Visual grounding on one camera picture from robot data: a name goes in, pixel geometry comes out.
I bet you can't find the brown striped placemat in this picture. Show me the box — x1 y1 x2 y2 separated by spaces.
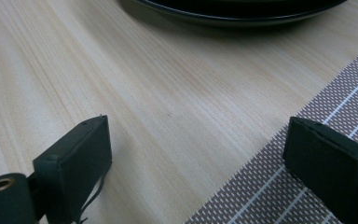
185 38 358 224

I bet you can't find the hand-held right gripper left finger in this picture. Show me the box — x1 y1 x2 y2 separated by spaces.
32 114 114 224

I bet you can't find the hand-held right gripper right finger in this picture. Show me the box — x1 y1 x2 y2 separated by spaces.
282 116 358 224

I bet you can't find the black plate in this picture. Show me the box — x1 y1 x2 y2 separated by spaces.
117 0 349 29

